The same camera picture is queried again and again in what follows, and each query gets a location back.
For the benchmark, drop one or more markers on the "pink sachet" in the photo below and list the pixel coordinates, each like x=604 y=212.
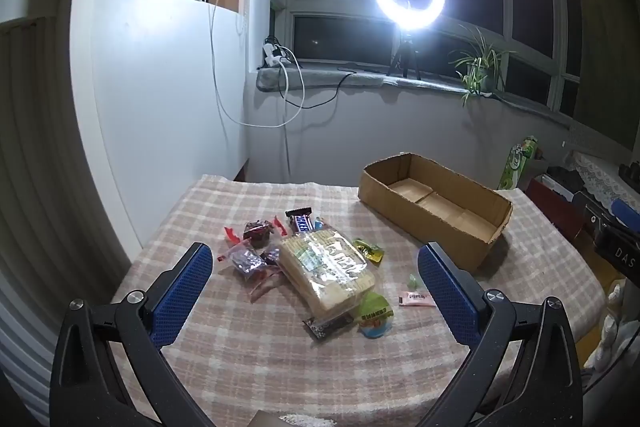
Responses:
x=415 y=298

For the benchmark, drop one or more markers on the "pink plaid tablecloth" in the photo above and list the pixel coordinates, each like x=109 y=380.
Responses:
x=250 y=357

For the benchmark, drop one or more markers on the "purple clear snack packet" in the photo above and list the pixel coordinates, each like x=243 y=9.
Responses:
x=245 y=259

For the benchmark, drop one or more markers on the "green lidded jelly cup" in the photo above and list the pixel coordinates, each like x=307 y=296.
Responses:
x=375 y=314

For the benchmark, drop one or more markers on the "red clear snack packet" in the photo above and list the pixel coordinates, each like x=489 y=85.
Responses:
x=267 y=283

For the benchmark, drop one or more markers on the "red twisted wrapper snack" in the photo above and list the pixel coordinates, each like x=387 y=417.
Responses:
x=256 y=233

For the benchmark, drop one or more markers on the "small light green candy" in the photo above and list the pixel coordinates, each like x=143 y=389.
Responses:
x=414 y=282

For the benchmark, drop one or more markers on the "red box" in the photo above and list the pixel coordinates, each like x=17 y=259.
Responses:
x=550 y=207

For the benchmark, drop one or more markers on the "green yellow candy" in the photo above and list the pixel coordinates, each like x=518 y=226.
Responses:
x=370 y=252

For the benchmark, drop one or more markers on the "brown chocolate bar blue label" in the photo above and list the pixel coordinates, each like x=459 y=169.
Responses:
x=301 y=222

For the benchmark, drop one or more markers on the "white lace cloth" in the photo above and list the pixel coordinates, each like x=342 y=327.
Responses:
x=600 y=177

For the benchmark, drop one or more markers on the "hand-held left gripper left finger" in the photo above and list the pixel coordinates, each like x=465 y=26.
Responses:
x=182 y=292

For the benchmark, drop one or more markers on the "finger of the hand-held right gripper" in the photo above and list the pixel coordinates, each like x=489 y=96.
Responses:
x=625 y=209

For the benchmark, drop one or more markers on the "dark curtain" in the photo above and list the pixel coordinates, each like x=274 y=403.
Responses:
x=607 y=72

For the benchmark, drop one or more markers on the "pale printed cloth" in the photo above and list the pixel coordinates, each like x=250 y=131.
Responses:
x=607 y=332

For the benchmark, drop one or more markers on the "potted spider plant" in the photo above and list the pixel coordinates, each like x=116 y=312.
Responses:
x=477 y=67

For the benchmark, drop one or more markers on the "white cabinet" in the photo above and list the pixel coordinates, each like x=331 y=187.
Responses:
x=165 y=107

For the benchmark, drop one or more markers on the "small black object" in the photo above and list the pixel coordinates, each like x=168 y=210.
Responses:
x=631 y=174

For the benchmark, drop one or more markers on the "cardboard box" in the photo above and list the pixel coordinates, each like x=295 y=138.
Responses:
x=450 y=237

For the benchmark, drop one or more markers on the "green printed carton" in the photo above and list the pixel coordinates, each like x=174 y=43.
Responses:
x=517 y=162

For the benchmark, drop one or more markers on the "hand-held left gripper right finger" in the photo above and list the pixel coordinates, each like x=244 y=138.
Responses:
x=445 y=292

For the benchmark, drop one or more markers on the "white power strip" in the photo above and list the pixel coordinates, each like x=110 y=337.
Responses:
x=274 y=56

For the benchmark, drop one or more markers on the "dark brown small packet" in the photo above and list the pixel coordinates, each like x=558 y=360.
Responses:
x=327 y=326

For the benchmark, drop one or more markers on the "large clear cracker pack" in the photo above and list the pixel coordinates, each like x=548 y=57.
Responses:
x=325 y=267

